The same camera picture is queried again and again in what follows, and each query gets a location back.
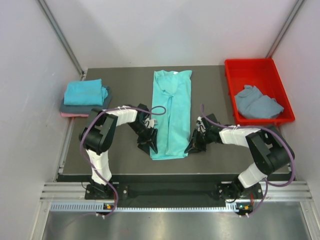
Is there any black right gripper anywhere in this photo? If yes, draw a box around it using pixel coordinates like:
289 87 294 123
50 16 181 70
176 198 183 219
185 128 213 154

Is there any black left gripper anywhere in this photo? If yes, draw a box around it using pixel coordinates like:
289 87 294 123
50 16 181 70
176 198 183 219
127 121 158 155

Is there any turquoise t-shirt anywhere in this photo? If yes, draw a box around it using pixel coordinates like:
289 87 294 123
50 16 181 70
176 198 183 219
150 70 193 161

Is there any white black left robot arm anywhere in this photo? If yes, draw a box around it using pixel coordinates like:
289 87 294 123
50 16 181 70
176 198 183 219
79 103 158 200

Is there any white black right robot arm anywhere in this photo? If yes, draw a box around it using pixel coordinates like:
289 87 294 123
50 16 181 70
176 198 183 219
184 113 295 201

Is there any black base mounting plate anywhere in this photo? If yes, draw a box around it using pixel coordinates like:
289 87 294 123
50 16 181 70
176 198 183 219
85 182 263 200

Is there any grey-blue t-shirt in bin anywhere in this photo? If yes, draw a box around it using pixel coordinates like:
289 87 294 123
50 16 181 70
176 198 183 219
234 85 284 119

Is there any folded blue t-shirt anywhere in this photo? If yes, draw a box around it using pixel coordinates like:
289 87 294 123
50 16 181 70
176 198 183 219
63 79 109 106

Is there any folded pink t-shirt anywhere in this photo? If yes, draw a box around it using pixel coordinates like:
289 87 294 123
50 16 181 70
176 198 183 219
60 112 89 118

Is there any red plastic bin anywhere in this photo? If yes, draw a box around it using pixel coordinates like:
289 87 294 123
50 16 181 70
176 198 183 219
224 58 296 126

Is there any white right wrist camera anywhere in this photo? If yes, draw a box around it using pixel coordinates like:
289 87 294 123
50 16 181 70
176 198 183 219
196 116 207 133

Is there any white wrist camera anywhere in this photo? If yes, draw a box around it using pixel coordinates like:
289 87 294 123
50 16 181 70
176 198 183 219
144 118 158 129
196 116 207 133

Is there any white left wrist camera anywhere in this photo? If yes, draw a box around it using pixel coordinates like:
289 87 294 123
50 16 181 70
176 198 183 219
144 118 158 129

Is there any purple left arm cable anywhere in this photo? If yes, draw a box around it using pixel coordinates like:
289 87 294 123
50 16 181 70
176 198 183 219
79 105 167 217

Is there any slotted grey cable duct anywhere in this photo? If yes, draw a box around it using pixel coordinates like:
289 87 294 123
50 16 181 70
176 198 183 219
50 202 249 213

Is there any left aluminium corner post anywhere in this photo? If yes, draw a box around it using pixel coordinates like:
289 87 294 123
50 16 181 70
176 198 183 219
35 0 85 76

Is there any aluminium corner post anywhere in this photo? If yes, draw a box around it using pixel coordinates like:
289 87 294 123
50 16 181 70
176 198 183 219
35 0 85 76
265 0 306 59

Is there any right aluminium corner post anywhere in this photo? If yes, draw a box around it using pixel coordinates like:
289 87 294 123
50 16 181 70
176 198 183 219
265 0 306 59

